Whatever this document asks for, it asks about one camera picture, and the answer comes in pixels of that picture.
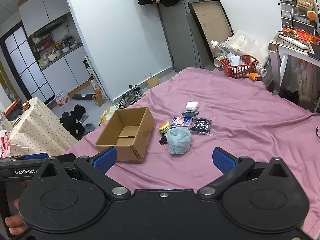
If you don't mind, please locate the black item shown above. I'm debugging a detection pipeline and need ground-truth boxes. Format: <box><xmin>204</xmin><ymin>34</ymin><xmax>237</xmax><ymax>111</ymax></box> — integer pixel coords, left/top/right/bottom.
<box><xmin>189</xmin><ymin>117</ymin><xmax>213</xmax><ymax>135</ymax></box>

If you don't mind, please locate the light blue fluffy towel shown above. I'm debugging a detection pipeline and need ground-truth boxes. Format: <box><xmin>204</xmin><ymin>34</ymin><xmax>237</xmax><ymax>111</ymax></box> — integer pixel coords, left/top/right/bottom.
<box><xmin>167</xmin><ymin>127</ymin><xmax>191</xmax><ymax>155</ymax></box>

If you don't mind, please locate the dark grey cloth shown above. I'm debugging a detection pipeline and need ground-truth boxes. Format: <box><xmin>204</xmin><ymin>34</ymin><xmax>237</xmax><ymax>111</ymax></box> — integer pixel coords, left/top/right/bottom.
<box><xmin>182</xmin><ymin>110</ymin><xmax>199</xmax><ymax>118</ymax></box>

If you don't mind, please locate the blue tissue pack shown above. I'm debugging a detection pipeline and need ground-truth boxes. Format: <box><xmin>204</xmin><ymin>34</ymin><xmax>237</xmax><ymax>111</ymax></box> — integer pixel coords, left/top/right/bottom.
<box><xmin>171</xmin><ymin>116</ymin><xmax>192</xmax><ymax>128</ymax></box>

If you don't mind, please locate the small black fabric piece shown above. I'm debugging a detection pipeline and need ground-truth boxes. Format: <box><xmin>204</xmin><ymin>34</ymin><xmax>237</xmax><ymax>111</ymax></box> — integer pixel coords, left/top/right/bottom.
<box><xmin>159</xmin><ymin>134</ymin><xmax>168</xmax><ymax>145</ymax></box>

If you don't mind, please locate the white soft bundle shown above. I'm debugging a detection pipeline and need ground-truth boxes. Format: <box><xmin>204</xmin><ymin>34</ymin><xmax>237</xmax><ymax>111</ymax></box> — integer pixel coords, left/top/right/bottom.
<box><xmin>186</xmin><ymin>101</ymin><xmax>199</xmax><ymax>111</ymax></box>

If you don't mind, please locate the burger plush toy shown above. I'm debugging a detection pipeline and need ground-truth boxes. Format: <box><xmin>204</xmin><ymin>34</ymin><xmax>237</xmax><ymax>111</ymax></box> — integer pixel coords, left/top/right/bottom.
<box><xmin>158</xmin><ymin>121</ymin><xmax>171</xmax><ymax>134</ymax></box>

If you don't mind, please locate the person's left hand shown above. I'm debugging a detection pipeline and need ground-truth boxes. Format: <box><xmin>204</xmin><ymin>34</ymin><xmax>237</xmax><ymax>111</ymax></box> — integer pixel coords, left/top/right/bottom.
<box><xmin>5</xmin><ymin>213</ymin><xmax>28</xmax><ymax>236</ymax></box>

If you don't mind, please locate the polka dot tablecloth table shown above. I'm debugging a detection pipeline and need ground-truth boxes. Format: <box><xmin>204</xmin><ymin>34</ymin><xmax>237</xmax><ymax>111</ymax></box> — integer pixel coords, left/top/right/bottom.
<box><xmin>9</xmin><ymin>98</ymin><xmax>77</xmax><ymax>156</ymax></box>

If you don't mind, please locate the open cardboard box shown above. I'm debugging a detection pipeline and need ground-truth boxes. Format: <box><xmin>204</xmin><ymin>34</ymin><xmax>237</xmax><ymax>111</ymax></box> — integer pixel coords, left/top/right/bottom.
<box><xmin>95</xmin><ymin>107</ymin><xmax>155</xmax><ymax>164</ymax></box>

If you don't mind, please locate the pink bed sheet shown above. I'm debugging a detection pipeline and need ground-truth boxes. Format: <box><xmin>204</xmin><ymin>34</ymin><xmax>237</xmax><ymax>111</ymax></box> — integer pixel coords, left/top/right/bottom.
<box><xmin>61</xmin><ymin>66</ymin><xmax>320</xmax><ymax>239</ymax></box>

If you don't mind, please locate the small cardboard box on floor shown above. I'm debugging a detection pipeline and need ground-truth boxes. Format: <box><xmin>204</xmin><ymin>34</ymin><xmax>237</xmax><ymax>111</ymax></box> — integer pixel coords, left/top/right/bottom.
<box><xmin>91</xmin><ymin>94</ymin><xmax>105</xmax><ymax>107</ymax></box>

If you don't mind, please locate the red white plastic bag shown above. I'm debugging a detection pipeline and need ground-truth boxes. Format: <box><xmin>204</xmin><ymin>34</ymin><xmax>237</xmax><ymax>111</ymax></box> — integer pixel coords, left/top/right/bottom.
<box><xmin>55</xmin><ymin>92</ymin><xmax>71</xmax><ymax>107</ymax></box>

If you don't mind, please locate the pair of grey sneakers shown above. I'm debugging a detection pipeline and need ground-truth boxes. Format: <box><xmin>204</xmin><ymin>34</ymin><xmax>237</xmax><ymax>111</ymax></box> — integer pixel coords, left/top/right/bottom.
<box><xmin>118</xmin><ymin>85</ymin><xmax>143</xmax><ymax>109</ymax></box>

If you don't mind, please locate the orange bottle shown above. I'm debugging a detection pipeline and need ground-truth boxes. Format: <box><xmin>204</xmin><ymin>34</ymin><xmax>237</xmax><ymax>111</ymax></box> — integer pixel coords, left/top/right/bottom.
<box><xmin>248</xmin><ymin>73</ymin><xmax>262</xmax><ymax>81</ymax></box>

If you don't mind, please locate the red plastic basket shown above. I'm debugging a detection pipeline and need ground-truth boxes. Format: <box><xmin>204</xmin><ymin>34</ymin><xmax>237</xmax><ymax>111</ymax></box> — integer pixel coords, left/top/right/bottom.
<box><xmin>220</xmin><ymin>55</ymin><xmax>259</xmax><ymax>79</ymax></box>

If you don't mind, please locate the clear plastic bottle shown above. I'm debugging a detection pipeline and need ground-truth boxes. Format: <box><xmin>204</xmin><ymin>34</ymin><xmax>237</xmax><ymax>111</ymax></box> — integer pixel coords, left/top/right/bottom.
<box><xmin>210</xmin><ymin>40</ymin><xmax>243</xmax><ymax>57</ymax></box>

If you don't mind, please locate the black glass sliding door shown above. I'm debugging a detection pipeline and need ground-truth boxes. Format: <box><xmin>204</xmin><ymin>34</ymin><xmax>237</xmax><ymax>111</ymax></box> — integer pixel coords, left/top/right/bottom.
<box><xmin>1</xmin><ymin>22</ymin><xmax>54</xmax><ymax>104</ymax></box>

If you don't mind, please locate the grey door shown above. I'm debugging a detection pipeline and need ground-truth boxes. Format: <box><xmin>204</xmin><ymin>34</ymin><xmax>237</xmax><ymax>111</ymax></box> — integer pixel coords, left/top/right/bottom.
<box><xmin>157</xmin><ymin>0</ymin><xmax>210</xmax><ymax>72</ymax></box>

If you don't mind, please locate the white kitchen cabinet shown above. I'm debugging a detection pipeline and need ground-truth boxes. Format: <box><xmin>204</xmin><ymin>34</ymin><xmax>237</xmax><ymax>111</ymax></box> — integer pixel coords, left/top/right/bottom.
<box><xmin>18</xmin><ymin>0</ymin><xmax>90</xmax><ymax>94</ymax></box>

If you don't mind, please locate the white desk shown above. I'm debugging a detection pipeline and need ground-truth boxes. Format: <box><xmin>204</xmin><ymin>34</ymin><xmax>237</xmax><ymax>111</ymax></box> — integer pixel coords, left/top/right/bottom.
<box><xmin>268</xmin><ymin>34</ymin><xmax>319</xmax><ymax>95</ymax></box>

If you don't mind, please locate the black framed board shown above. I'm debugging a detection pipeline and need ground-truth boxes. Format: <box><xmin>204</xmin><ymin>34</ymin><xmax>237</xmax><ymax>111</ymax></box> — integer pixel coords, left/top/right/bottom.
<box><xmin>188</xmin><ymin>0</ymin><xmax>234</xmax><ymax>61</ymax></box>

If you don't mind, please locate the grey drawer organizer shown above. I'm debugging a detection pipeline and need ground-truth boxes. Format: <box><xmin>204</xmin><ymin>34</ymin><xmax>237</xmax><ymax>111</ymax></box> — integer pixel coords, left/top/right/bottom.
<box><xmin>280</xmin><ymin>3</ymin><xmax>316</xmax><ymax>35</ymax></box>

